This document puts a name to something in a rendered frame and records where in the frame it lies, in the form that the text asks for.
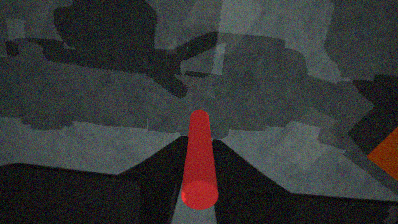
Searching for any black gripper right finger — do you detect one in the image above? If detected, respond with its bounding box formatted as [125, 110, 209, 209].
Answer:
[212, 139, 398, 224]

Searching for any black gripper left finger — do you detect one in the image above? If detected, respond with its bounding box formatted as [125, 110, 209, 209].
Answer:
[0, 136, 189, 224]

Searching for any red peg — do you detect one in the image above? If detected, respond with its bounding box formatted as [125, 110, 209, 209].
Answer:
[181, 110, 219, 210]

